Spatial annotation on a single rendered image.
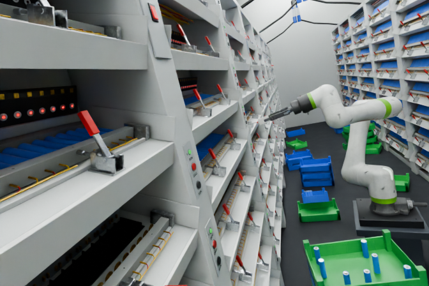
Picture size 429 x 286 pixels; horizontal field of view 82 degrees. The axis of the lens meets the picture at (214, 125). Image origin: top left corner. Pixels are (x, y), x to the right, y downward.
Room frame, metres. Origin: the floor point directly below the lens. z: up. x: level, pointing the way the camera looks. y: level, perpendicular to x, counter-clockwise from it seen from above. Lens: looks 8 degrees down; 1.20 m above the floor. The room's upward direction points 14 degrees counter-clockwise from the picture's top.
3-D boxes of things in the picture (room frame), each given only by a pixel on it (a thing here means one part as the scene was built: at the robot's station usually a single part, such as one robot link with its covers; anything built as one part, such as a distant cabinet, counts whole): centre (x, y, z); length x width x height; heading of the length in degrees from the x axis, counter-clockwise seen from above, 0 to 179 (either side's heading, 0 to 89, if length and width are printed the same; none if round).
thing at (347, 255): (0.74, -0.35, 0.52); 0.30 x 0.20 x 0.08; 80
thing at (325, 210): (1.87, -0.65, 0.04); 0.30 x 0.20 x 0.08; 72
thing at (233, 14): (1.88, -0.27, 0.87); 0.20 x 0.09 x 1.74; 72
